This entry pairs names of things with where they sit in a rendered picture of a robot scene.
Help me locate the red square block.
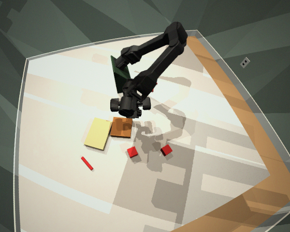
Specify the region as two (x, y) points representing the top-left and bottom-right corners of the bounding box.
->
(127, 146), (138, 158)
(161, 144), (172, 156)

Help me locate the pale yellow board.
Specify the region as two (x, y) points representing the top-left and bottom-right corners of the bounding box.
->
(84, 117), (113, 151)

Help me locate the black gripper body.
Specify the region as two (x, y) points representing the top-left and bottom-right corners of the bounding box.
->
(110, 97), (151, 112)

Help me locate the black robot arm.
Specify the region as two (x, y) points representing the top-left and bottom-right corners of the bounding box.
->
(114, 21), (188, 118)

